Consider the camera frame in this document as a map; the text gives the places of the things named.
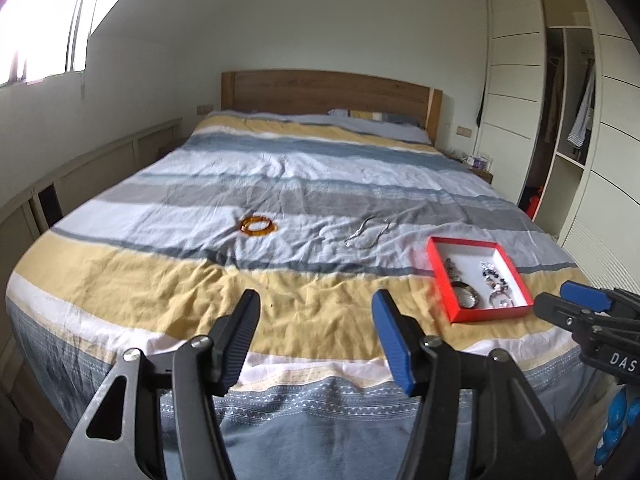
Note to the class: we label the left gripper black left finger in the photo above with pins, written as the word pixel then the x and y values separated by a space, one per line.
pixel 120 434

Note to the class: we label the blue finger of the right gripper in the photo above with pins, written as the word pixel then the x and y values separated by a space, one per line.
pixel 616 302

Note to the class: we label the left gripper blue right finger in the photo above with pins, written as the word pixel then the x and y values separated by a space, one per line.
pixel 512 435

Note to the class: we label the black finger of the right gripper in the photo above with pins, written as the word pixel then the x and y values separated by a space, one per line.
pixel 559 312

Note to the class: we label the red jewelry box tray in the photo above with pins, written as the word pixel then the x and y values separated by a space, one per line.
pixel 486 267

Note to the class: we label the dark brown bangle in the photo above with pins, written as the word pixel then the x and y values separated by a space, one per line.
pixel 467 297

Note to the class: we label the amber orange bangle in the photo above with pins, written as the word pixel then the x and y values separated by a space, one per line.
pixel 257 226

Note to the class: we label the silver wristwatch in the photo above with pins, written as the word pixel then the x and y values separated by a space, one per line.
pixel 452 270

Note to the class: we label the red item in wardrobe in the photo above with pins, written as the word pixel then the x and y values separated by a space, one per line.
pixel 530 200

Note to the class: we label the hanging shirt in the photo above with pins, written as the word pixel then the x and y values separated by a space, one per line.
pixel 577 136

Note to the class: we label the wooden nightstand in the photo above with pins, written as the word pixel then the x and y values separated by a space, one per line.
pixel 477 166

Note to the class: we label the white wardrobe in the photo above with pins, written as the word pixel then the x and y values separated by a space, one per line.
pixel 539 56

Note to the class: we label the grey pillow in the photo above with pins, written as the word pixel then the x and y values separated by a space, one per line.
pixel 388 125

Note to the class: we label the striped duvet cover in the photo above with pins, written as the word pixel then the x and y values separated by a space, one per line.
pixel 354 213

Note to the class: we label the wooden headboard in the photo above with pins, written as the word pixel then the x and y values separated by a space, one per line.
pixel 295 92

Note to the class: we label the window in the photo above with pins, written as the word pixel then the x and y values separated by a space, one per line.
pixel 43 38

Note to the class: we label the low white wall cabinet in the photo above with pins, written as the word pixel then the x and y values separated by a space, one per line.
pixel 81 275

